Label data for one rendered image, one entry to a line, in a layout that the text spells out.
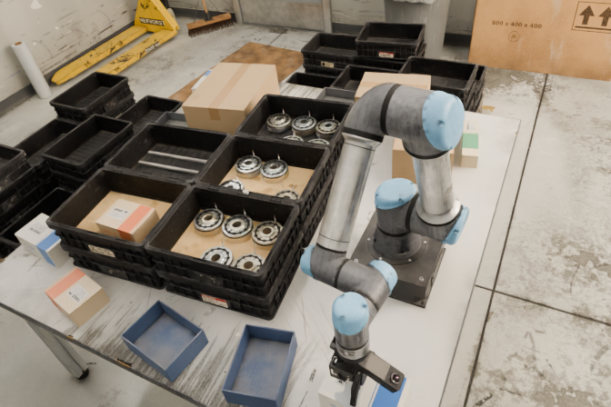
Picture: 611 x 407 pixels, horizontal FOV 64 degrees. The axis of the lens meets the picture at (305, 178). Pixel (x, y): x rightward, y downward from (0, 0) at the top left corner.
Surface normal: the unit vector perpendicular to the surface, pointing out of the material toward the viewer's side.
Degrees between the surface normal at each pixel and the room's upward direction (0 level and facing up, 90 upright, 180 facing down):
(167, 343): 0
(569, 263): 0
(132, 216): 0
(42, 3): 90
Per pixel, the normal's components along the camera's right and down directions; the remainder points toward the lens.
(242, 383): -0.11, -0.76
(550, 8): -0.45, 0.46
